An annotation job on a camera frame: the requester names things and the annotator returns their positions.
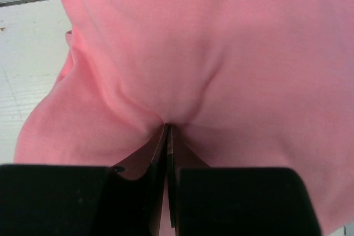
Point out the pink t shirt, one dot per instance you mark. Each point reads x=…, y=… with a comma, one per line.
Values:
x=248, y=82

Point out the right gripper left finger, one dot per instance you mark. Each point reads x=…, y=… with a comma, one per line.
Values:
x=124, y=199

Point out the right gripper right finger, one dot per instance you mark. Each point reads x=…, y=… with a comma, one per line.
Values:
x=205, y=200

